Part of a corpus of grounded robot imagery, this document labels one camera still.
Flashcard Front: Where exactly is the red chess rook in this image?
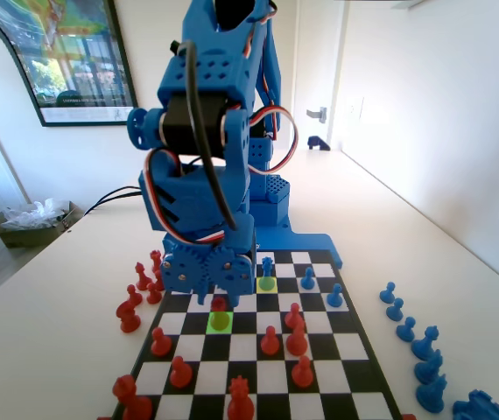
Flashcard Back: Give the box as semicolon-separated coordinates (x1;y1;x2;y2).
209;297;232;333

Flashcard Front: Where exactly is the blue chess queen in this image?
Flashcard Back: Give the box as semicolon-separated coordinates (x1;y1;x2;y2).
260;256;277;292

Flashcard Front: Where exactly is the red chess pawn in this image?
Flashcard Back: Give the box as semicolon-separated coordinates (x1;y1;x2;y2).
145;282;163;306
291;355;315;389
149;326;173;358
125;283;144;307
284;302;304;330
260;325;281;356
169;356;193;389

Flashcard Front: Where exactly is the red chess bishop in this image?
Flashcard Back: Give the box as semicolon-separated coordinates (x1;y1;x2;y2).
285;318;310;358
134;261;152;291

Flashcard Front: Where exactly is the large red chess piece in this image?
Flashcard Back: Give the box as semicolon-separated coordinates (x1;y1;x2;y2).
112;374;153;420

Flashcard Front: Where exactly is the blue chess bishop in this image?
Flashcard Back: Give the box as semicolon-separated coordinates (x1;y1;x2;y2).
411;325;441;362

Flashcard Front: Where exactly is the black and white chessboard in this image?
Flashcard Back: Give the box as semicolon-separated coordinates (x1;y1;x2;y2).
111;248;404;420

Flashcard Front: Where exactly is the small blue plastic part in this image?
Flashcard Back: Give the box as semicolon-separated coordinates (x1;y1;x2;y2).
306;135;332;152

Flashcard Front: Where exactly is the clear plastic wrap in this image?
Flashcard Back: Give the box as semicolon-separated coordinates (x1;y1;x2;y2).
0;197;69;231

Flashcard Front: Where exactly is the olive cardboard box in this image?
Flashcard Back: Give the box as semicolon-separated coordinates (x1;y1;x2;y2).
0;200;75;249

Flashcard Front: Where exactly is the white door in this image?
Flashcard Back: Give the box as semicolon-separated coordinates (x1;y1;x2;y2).
291;0;351;151

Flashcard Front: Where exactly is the black framed poster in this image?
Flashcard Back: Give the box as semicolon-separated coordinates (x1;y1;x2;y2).
0;0;143;128

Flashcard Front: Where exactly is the red white black servo wire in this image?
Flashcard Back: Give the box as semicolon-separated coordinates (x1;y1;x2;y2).
247;104;299;175
143;147;228;246

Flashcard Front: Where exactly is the black power cable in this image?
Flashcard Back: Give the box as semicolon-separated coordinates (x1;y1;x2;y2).
95;192;144;207
81;185;144;218

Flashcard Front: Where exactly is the black camera cable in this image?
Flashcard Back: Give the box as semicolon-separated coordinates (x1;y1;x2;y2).
178;40;238;232

